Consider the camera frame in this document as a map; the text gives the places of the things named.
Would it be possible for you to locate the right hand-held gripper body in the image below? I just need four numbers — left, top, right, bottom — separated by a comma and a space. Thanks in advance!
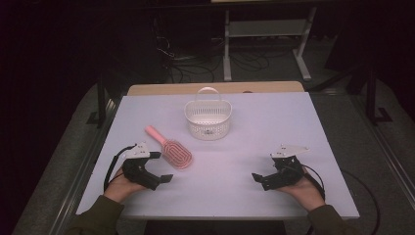
261, 143, 310, 192

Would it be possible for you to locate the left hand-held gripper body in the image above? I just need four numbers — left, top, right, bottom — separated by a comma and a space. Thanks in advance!
121, 141, 161, 192

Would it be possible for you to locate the pink hairbrush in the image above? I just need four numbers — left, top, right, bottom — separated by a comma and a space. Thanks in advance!
144, 124, 195, 171

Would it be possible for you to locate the person's left hand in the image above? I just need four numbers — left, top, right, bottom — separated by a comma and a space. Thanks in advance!
103, 167, 149, 205

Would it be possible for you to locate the person's right hand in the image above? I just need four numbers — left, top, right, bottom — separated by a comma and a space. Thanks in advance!
277, 165, 327, 212

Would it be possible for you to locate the white perforated plastic basket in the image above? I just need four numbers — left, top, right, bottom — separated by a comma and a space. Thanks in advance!
183, 86, 233, 142

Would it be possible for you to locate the wooden table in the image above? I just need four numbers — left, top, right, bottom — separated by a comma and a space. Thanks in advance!
125, 80, 305, 97

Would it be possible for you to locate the black metal stand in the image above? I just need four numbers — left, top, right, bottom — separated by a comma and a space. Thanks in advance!
364, 64, 393, 125
85, 73, 110, 129

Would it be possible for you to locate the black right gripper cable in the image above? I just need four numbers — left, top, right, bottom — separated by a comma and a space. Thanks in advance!
300, 164, 328, 201

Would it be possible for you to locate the aluminium rail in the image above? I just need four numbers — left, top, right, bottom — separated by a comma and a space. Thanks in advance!
354, 97, 415, 205
48, 97, 122, 235

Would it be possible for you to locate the black cable loop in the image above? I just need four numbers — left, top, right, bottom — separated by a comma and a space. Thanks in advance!
340, 168, 382, 235

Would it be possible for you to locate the tangle of black floor cables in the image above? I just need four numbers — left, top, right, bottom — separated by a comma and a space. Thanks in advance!
152, 16, 272, 83

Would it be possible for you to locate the white metal desk frame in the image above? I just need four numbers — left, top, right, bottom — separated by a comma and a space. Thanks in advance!
222, 6, 318, 82

